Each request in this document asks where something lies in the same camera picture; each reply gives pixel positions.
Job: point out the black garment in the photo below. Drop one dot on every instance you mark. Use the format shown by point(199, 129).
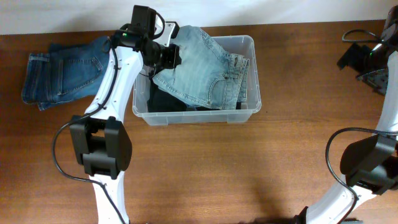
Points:
point(238, 107)
point(161, 101)

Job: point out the dark blue jeans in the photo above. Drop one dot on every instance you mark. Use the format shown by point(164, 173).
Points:
point(65, 73)

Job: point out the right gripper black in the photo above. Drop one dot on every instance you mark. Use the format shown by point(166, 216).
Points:
point(349, 59)

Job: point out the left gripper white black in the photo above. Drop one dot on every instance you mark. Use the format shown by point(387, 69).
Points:
point(171, 55)

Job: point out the light blue jeans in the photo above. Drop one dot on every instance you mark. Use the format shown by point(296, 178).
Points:
point(208, 76)

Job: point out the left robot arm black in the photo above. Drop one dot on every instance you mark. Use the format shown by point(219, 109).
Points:
point(101, 143)

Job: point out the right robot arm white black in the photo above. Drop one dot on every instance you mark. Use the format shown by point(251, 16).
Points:
point(368, 167)

